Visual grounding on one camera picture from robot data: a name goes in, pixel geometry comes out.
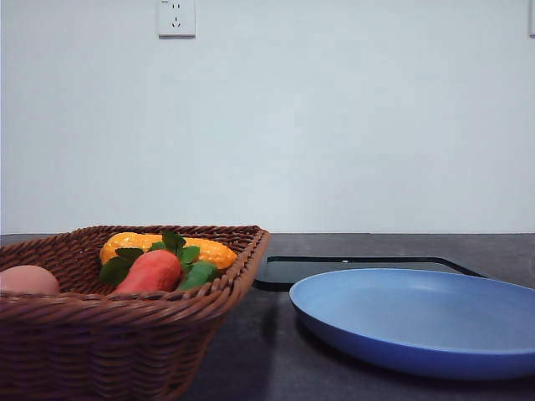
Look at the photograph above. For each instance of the black rectangular tray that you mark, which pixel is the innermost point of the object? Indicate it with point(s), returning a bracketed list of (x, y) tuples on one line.
[(280, 273)]

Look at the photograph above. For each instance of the green toy vegetable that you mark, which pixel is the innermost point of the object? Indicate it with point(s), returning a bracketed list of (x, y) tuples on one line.
[(198, 273)]

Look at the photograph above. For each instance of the blue round plate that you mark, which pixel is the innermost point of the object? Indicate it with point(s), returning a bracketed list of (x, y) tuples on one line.
[(441, 322)]

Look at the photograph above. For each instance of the brown woven wicker basket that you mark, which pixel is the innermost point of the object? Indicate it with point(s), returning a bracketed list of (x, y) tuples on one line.
[(88, 343)]

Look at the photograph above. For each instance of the white wall power socket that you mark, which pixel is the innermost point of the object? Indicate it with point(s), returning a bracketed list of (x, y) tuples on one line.
[(177, 20)]

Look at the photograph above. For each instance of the orange toy carrot with leaves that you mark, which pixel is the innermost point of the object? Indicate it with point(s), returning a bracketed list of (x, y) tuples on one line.
[(154, 269)]

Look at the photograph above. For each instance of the yellow toy corn cob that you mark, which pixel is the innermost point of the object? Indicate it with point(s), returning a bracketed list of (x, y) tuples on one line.
[(219, 255)]

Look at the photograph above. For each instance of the brown egg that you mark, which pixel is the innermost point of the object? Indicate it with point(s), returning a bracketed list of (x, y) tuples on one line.
[(28, 279)]

